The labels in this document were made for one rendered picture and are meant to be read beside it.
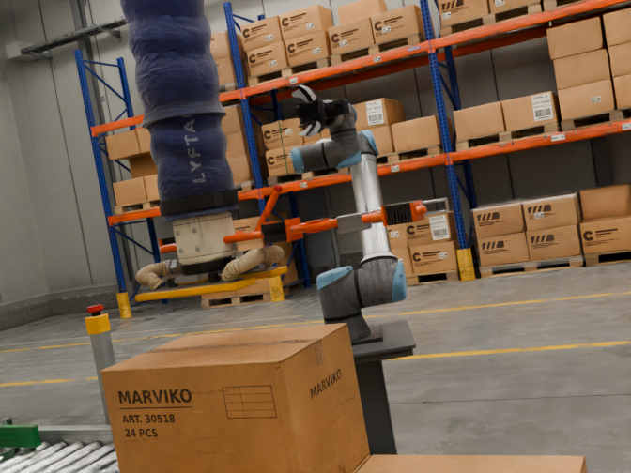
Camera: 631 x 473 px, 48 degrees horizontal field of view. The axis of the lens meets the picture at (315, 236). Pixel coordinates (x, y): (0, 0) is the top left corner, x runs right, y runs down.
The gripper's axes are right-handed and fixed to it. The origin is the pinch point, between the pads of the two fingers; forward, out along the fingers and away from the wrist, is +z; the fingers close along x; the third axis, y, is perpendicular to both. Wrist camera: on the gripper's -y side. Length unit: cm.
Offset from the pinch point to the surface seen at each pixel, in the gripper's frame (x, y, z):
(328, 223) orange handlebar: -33.3, -13.4, 25.4
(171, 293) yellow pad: -45, 31, 37
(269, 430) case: -81, 4, 43
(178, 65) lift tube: 15.1, 19.5, 31.1
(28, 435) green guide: -98, 139, 2
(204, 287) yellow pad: -45, 20, 37
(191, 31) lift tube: 23.9, 16.3, 27.2
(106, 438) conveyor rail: -102, 108, -6
